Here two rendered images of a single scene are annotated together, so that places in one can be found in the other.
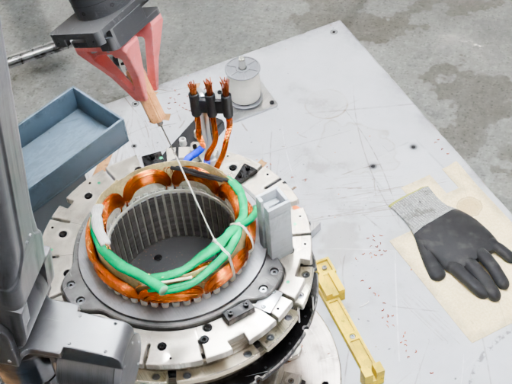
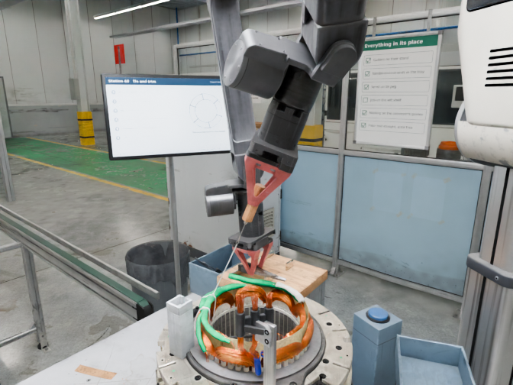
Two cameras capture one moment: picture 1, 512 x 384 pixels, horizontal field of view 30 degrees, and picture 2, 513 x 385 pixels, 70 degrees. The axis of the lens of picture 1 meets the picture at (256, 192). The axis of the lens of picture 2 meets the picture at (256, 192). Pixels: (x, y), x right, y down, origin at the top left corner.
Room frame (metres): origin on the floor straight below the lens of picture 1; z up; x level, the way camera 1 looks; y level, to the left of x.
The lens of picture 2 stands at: (1.17, -0.16, 1.49)
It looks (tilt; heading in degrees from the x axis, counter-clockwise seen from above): 15 degrees down; 151
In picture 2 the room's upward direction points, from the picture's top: straight up
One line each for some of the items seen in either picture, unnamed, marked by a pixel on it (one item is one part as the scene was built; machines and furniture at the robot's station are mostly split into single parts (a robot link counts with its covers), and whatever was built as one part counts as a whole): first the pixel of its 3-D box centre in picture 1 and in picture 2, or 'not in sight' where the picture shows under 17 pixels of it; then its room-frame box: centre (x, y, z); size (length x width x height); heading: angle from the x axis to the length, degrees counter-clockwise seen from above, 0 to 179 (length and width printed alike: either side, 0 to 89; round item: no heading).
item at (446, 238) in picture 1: (454, 240); not in sight; (0.90, -0.30, 0.79); 0.24 x 0.13 x 0.02; 21
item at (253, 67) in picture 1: (244, 82); not in sight; (1.27, 0.00, 0.82); 0.06 x 0.06 x 0.07
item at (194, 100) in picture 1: (210, 104); (255, 321); (0.81, 0.04, 1.21); 0.04 x 0.04 x 0.03; 28
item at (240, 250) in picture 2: not in sight; (253, 254); (0.47, 0.22, 1.13); 0.07 x 0.07 x 0.09; 25
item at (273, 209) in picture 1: (274, 223); (181, 327); (0.68, -0.02, 1.14); 0.03 x 0.03 x 0.09; 28
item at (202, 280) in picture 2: not in sight; (227, 304); (0.33, 0.21, 0.92); 0.17 x 0.11 x 0.28; 114
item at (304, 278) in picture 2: not in sight; (272, 277); (0.47, 0.28, 1.05); 0.20 x 0.19 x 0.02; 24
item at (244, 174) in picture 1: (243, 174); not in sight; (0.80, 0.01, 1.10); 0.03 x 0.02 x 0.01; 138
